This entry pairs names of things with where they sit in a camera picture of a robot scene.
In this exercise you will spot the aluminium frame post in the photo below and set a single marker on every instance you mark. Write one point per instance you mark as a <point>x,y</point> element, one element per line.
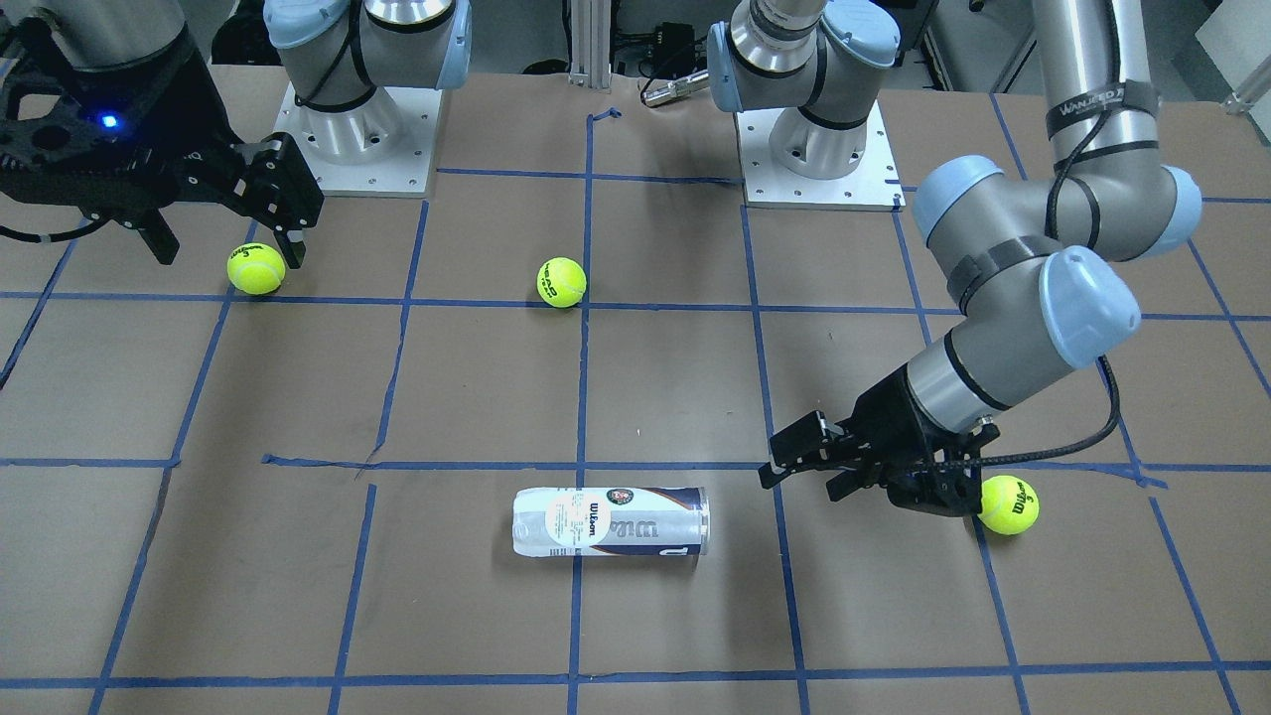
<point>590,41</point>

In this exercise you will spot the yellow tennis ball near base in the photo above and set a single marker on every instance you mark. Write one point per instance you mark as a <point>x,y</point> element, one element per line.
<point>1009,506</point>

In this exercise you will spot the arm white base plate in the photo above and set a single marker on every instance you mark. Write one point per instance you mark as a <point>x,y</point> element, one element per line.
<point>789,163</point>
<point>385,147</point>

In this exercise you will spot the yellow tennis ball far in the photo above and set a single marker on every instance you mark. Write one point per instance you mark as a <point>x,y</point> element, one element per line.
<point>255,268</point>

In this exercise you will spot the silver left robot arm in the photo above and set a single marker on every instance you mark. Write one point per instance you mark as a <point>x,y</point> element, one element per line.
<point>1029,263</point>

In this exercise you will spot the clear Wilson tennis ball can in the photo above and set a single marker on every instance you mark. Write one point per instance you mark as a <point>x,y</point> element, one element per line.
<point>611,521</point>

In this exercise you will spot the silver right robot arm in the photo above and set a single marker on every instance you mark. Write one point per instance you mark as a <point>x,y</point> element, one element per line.
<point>337,53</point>

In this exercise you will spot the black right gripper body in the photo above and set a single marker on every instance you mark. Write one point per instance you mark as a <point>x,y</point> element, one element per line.
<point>195,111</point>

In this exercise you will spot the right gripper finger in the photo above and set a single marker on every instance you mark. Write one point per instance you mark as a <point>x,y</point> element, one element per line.
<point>148,223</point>
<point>277,188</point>

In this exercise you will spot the yellow Wilson tennis ball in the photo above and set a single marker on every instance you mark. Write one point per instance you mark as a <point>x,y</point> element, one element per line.
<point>561,282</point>

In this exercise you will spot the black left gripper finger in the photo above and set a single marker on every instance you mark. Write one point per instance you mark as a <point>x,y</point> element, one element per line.
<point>774,472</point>
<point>810,440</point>

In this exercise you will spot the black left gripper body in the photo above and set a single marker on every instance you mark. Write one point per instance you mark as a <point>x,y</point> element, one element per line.
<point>891,414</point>

